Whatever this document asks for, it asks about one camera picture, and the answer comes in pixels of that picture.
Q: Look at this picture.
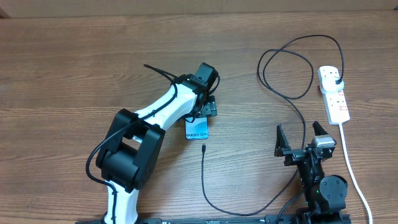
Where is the white power strip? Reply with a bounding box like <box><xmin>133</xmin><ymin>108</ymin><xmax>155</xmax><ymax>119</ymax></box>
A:
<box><xmin>318</xmin><ymin>66</ymin><xmax>350</xmax><ymax>125</ymax></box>

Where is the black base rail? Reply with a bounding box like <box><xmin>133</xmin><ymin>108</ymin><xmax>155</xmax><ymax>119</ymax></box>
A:
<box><xmin>75</xmin><ymin>215</ymin><xmax>352</xmax><ymax>224</ymax></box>

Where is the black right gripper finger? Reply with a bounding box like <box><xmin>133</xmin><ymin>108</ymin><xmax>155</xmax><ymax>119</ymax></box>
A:
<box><xmin>274</xmin><ymin>124</ymin><xmax>291</xmax><ymax>156</ymax></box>
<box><xmin>312</xmin><ymin>121</ymin><xmax>328</xmax><ymax>136</ymax></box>

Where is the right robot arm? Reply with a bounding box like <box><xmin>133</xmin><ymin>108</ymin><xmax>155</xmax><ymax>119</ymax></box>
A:
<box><xmin>274</xmin><ymin>121</ymin><xmax>351</xmax><ymax>223</ymax></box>

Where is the Samsung Galaxy smartphone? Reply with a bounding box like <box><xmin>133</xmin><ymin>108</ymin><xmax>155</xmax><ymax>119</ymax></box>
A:
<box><xmin>185</xmin><ymin>117</ymin><xmax>209</xmax><ymax>140</ymax></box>

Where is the white power strip cord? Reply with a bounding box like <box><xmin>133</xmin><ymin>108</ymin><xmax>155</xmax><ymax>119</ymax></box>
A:
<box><xmin>338</xmin><ymin>123</ymin><xmax>374</xmax><ymax>224</ymax></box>

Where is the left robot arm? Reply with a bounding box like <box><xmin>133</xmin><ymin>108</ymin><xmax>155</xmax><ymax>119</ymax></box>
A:
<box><xmin>85</xmin><ymin>63</ymin><xmax>220</xmax><ymax>223</ymax></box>

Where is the white charger plug adapter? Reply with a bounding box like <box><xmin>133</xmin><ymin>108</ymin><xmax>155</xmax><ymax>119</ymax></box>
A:
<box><xmin>320</xmin><ymin>77</ymin><xmax>345</xmax><ymax>94</ymax></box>

